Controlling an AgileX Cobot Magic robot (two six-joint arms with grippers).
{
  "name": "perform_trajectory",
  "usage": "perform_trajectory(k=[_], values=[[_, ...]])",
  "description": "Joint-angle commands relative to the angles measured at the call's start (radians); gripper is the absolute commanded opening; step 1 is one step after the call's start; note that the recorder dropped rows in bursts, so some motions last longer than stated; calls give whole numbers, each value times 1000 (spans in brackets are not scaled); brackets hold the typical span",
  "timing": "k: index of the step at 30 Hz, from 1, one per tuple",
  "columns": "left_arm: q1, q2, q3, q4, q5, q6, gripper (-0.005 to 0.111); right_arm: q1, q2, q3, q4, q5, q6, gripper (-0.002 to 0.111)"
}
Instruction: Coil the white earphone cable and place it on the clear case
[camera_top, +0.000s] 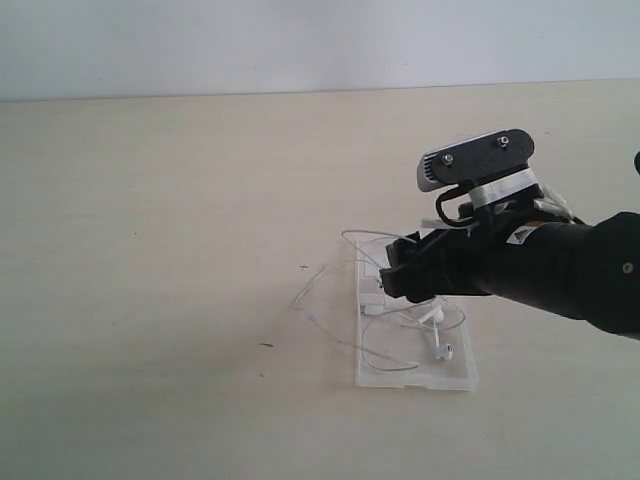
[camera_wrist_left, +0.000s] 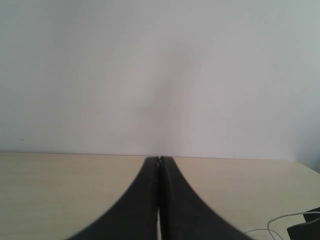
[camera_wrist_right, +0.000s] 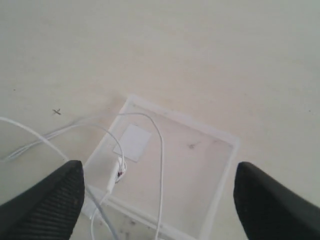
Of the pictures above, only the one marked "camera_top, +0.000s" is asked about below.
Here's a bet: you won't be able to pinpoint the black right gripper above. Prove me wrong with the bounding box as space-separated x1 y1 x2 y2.
380 201 540 304

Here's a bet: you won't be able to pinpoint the white wired earphones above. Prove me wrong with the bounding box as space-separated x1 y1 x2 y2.
291 229 466 373

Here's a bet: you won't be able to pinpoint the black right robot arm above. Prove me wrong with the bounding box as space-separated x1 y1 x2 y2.
380 208 639 339

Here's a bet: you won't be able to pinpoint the clear plastic hinged case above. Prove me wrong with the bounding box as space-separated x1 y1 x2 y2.
355 235 479 392

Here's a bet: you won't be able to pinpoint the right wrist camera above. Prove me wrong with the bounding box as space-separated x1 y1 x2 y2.
417 129 542 214

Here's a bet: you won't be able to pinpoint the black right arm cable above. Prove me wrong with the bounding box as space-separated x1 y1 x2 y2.
532 187 589 226

